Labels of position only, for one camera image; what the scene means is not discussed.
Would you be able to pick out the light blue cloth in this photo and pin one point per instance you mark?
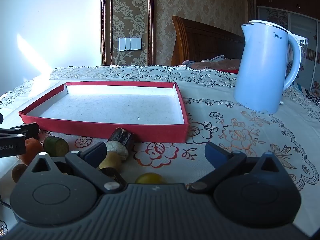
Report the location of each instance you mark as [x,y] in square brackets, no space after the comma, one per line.
[212,59]

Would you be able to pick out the red cardboard tray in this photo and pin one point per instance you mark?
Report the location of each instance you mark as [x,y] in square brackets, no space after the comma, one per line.
[112,105]

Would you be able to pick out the brown wooden headboard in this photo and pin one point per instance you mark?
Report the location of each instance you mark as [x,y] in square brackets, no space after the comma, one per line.
[200,42]

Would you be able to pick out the green cucumber piece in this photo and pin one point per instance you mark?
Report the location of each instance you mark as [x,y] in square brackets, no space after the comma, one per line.
[56,146]

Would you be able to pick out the orange tangerine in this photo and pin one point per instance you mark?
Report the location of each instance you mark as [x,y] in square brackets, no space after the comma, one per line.
[33,147]

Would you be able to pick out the light blue electric kettle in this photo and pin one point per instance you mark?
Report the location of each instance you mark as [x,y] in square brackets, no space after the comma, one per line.
[260,67]

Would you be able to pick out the striped pillow and bedding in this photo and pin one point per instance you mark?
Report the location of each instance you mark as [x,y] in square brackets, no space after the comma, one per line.
[212,66]

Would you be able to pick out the small brown-yellow round fruit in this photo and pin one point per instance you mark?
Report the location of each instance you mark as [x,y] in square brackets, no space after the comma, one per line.
[18,172]

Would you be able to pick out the sliding door wardrobe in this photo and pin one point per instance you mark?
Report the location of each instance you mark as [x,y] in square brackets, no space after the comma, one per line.
[295,22]

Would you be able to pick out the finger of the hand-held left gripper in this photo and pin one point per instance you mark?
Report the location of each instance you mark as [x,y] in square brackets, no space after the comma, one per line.
[27,130]

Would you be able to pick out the yellow-green round fruit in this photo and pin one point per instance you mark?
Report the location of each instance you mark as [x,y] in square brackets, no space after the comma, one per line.
[151,178]

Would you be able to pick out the framed gold floral wall panel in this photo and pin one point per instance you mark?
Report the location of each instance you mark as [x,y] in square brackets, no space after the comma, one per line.
[130,10]

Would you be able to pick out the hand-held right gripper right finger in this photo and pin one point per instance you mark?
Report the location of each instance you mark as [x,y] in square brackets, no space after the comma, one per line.
[215,152]

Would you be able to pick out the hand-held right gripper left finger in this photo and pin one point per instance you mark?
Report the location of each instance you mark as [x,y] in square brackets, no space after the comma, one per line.
[96,153]

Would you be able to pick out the white wall light switch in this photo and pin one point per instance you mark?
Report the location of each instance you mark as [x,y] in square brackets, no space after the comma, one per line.
[130,43]

